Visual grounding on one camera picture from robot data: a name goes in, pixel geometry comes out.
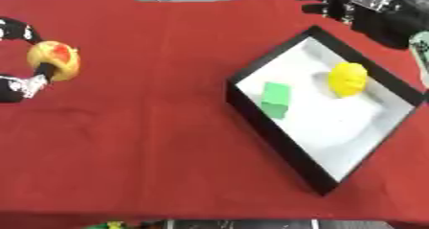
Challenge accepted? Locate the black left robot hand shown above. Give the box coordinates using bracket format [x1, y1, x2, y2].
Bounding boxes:
[0, 16, 60, 104]

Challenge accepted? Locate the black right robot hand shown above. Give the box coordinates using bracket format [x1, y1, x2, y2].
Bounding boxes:
[293, 0, 429, 51]

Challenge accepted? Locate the yellow and red toy fruit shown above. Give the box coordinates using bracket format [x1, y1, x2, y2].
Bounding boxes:
[25, 40, 82, 82]

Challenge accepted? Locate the black box with white inside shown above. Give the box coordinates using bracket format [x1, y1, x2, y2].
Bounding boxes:
[224, 25, 429, 196]

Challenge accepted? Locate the yellow toy lemon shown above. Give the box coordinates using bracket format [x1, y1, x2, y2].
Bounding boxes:
[327, 61, 371, 99]

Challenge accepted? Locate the green rectangular block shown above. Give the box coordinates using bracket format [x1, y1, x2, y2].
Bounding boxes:
[260, 81, 294, 121]

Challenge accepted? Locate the green and yellow toy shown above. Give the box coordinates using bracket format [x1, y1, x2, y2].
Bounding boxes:
[81, 220, 141, 229]

